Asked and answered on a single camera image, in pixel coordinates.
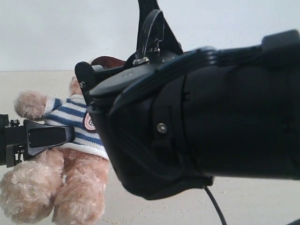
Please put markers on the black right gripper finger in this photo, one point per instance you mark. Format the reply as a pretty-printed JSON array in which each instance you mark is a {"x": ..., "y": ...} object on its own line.
[{"x": 154, "y": 33}]

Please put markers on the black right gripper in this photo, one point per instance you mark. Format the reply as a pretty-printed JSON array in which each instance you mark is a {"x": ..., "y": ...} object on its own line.
[{"x": 195, "y": 118}]

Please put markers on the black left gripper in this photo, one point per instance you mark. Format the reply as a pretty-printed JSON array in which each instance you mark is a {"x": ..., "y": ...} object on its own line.
[{"x": 29, "y": 140}]

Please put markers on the dark red wooden spoon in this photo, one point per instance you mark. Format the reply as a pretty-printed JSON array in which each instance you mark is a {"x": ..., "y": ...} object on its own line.
[{"x": 108, "y": 62}]

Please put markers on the tan teddy bear striped sweater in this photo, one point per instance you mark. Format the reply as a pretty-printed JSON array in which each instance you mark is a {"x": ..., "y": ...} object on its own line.
[{"x": 67, "y": 181}]

